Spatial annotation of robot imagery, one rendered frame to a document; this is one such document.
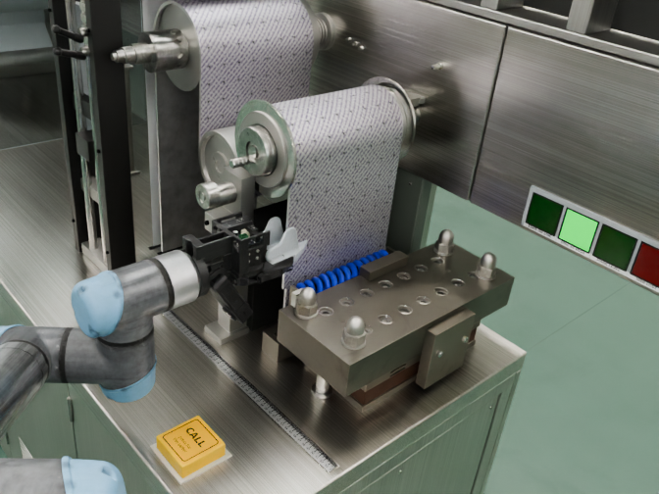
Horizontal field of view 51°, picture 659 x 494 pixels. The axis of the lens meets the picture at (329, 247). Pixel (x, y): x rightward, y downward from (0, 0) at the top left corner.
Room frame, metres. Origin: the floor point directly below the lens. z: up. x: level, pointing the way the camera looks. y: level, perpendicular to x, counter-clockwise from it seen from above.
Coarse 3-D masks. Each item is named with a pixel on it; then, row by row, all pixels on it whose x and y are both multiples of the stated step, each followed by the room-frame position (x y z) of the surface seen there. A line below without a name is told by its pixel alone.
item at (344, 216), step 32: (384, 160) 1.05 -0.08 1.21; (288, 192) 0.91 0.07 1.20; (320, 192) 0.95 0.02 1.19; (352, 192) 1.00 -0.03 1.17; (384, 192) 1.06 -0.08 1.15; (288, 224) 0.91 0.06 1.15; (320, 224) 0.95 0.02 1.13; (352, 224) 1.01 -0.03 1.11; (384, 224) 1.07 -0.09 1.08; (320, 256) 0.96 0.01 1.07; (352, 256) 1.01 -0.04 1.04
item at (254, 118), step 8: (400, 104) 1.10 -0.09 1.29; (256, 112) 0.96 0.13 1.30; (248, 120) 0.97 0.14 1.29; (256, 120) 0.96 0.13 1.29; (264, 120) 0.94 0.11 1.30; (272, 120) 0.93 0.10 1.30; (240, 128) 0.98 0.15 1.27; (272, 128) 0.93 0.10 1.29; (280, 136) 0.92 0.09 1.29; (280, 144) 0.91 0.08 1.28; (280, 152) 0.91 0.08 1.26; (280, 160) 0.91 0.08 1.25; (280, 168) 0.91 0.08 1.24; (256, 176) 0.95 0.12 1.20; (264, 176) 0.94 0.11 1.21; (272, 176) 0.92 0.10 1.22; (280, 176) 0.91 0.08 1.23; (264, 184) 0.94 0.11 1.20; (272, 184) 0.92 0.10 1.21
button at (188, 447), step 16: (176, 432) 0.68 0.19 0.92; (192, 432) 0.69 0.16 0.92; (208, 432) 0.69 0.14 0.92; (160, 448) 0.66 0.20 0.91; (176, 448) 0.65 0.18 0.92; (192, 448) 0.66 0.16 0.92; (208, 448) 0.66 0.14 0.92; (224, 448) 0.67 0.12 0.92; (176, 464) 0.63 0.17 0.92; (192, 464) 0.64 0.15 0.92; (208, 464) 0.65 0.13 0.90
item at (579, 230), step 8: (568, 216) 0.94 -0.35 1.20; (576, 216) 0.93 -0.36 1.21; (568, 224) 0.93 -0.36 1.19; (576, 224) 0.93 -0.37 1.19; (584, 224) 0.92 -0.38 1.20; (592, 224) 0.91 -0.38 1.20; (568, 232) 0.93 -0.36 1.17; (576, 232) 0.92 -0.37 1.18; (584, 232) 0.91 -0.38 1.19; (592, 232) 0.91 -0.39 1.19; (568, 240) 0.93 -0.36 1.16; (576, 240) 0.92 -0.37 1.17; (584, 240) 0.91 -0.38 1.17; (584, 248) 0.91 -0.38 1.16
